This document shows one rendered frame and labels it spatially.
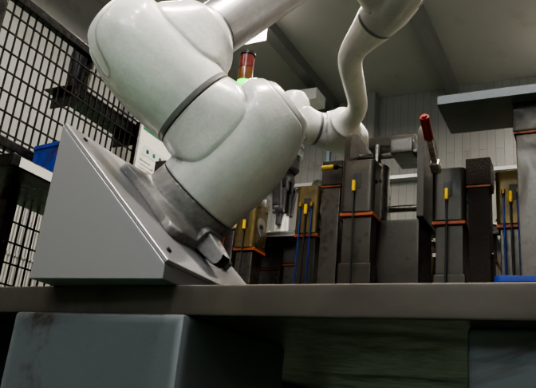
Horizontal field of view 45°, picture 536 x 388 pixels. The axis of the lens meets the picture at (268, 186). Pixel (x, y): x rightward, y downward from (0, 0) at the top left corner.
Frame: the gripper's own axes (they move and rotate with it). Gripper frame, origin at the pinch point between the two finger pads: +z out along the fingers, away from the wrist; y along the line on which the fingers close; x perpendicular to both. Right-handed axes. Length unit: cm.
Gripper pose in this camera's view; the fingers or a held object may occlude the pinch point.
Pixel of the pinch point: (281, 227)
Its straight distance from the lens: 179.3
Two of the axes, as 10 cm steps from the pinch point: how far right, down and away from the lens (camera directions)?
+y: 4.4, 3.4, 8.3
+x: -8.9, 0.7, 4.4
